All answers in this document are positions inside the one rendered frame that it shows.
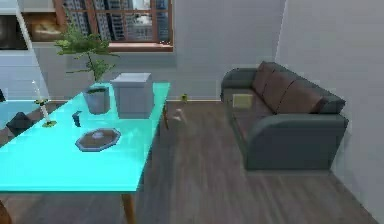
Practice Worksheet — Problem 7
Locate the white shelf unit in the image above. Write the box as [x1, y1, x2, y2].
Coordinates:
[0, 0, 56, 101]

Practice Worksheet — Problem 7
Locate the grey box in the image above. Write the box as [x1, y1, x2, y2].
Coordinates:
[109, 72, 155, 120]

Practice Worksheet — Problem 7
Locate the wooden framed window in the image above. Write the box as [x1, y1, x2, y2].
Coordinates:
[53, 0, 174, 53]

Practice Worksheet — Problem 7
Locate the house plant in grey pot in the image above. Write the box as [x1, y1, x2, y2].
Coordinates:
[54, 13, 120, 116]

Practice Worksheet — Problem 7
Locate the small dark blue object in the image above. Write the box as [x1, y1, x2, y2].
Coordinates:
[71, 110, 83, 128]

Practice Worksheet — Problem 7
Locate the grey sofa with brown cushions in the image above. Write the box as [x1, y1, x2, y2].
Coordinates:
[220, 60, 350, 172]

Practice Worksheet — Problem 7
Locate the turquoise table with wooden legs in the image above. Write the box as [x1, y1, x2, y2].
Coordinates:
[0, 82, 172, 224]

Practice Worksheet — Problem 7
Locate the yellow-green book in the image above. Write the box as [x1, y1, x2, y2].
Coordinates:
[232, 93, 254, 109]

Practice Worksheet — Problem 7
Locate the black chair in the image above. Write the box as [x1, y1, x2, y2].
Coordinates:
[5, 111, 34, 137]

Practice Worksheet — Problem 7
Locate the small pale pink object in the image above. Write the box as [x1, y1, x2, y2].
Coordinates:
[173, 108, 186, 123]

